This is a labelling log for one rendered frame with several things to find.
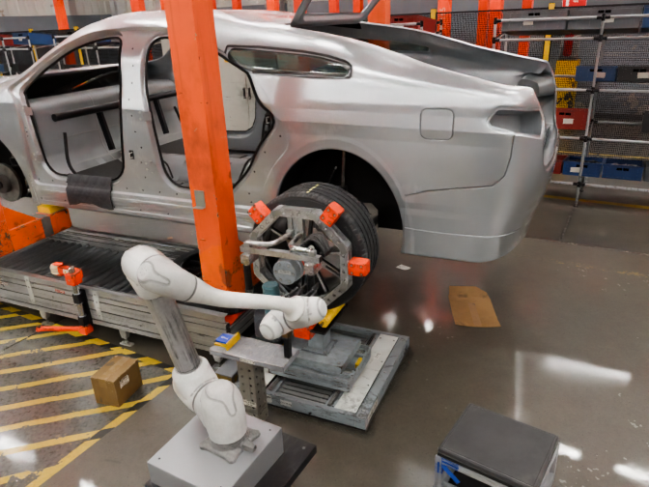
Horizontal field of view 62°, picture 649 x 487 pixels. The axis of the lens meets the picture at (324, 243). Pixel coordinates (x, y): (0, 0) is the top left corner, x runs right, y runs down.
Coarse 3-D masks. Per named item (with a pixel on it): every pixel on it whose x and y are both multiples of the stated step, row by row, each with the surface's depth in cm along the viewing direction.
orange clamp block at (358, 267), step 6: (354, 258) 262; (360, 258) 262; (366, 258) 262; (348, 264) 259; (354, 264) 258; (360, 264) 256; (366, 264) 257; (348, 270) 260; (354, 270) 259; (360, 270) 257; (366, 270) 258; (360, 276) 259
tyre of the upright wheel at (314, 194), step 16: (288, 192) 272; (304, 192) 267; (320, 192) 268; (336, 192) 273; (272, 208) 275; (320, 208) 264; (352, 208) 269; (256, 224) 283; (336, 224) 263; (352, 224) 261; (368, 224) 273; (352, 240) 263; (368, 240) 269; (352, 256) 266; (368, 256) 270; (352, 288) 273; (336, 304) 281
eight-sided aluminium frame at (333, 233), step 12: (276, 216) 266; (300, 216) 260; (312, 216) 257; (264, 228) 272; (324, 228) 258; (336, 228) 260; (252, 240) 277; (336, 240) 257; (348, 240) 260; (348, 252) 258; (264, 264) 286; (264, 276) 283; (348, 276) 262; (336, 288) 267; (348, 288) 264; (324, 300) 273
